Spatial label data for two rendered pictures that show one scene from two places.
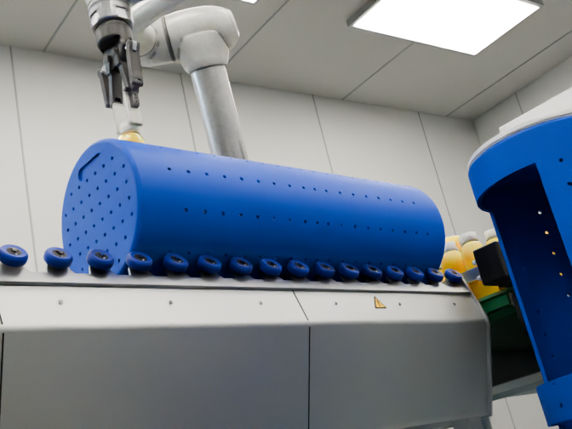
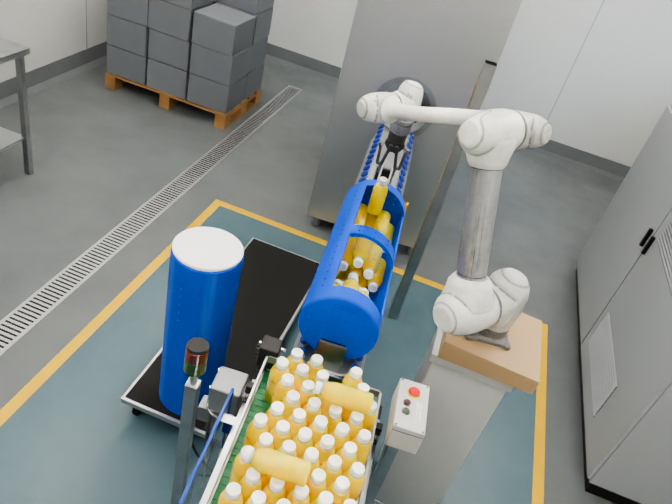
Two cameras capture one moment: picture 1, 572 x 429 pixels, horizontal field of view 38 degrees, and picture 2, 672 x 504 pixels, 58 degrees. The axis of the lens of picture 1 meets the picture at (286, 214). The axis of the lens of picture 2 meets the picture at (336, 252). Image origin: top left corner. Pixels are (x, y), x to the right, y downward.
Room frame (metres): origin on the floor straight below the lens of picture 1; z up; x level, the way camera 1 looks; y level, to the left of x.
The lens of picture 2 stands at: (3.11, -1.36, 2.52)
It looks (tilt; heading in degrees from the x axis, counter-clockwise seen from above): 36 degrees down; 138
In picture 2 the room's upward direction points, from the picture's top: 16 degrees clockwise
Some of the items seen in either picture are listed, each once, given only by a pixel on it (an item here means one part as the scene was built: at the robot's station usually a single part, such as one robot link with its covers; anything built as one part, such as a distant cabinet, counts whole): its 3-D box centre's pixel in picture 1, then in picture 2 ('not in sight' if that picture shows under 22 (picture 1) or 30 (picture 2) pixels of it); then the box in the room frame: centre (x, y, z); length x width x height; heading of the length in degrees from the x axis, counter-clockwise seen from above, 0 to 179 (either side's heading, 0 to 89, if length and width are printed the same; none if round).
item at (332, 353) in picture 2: not in sight; (329, 355); (2.04, -0.29, 0.99); 0.10 x 0.02 x 0.12; 46
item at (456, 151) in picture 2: not in sight; (434, 207); (1.19, 0.98, 0.85); 0.06 x 0.06 x 1.70; 46
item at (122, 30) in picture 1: (116, 48); (395, 141); (1.47, 0.27, 1.48); 0.08 x 0.07 x 0.09; 46
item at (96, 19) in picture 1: (111, 19); (400, 125); (1.47, 0.27, 1.55); 0.09 x 0.09 x 0.06
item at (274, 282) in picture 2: not in sight; (238, 329); (1.04, -0.04, 0.08); 1.50 x 0.52 x 0.15; 130
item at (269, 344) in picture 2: (496, 266); (270, 354); (1.93, -0.46, 0.95); 0.10 x 0.07 x 0.10; 46
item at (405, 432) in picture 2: not in sight; (407, 414); (2.39, -0.22, 1.05); 0.20 x 0.10 x 0.10; 136
